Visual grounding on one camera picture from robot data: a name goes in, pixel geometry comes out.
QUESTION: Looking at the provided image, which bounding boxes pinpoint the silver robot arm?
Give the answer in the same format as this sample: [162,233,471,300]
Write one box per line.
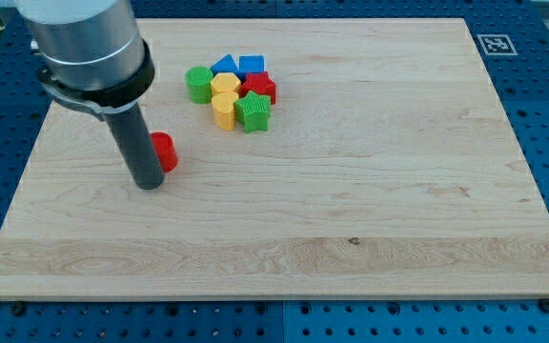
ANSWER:
[0,0,165,191]

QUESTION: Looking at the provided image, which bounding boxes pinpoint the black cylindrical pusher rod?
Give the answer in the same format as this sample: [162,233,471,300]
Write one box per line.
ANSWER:
[104,103,165,191]

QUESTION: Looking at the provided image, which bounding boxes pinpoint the wooden board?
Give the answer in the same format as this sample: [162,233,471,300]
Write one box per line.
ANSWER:
[0,18,549,302]

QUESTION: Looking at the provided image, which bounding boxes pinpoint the red cylinder block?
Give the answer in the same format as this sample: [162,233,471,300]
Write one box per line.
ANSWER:
[151,131,178,173]

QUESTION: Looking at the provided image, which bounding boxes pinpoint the green star block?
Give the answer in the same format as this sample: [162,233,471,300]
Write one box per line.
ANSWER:
[234,91,271,133]

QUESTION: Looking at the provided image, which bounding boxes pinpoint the yellow hexagon block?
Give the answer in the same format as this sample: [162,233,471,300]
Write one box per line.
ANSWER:
[211,72,241,95]

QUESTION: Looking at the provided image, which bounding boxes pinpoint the blue triangle block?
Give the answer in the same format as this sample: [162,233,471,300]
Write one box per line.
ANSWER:
[210,54,239,75]

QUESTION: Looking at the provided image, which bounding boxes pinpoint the red star block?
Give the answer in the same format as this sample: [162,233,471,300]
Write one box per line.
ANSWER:
[239,71,276,105]

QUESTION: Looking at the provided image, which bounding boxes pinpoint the white fiducial marker tag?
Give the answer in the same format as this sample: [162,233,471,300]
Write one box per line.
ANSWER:
[477,34,518,56]

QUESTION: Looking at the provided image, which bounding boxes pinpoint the blue square block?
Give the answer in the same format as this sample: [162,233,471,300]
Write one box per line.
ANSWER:
[238,55,265,80]

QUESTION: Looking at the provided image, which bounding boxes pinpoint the green cylinder block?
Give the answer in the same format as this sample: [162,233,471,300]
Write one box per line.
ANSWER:
[185,66,214,104]

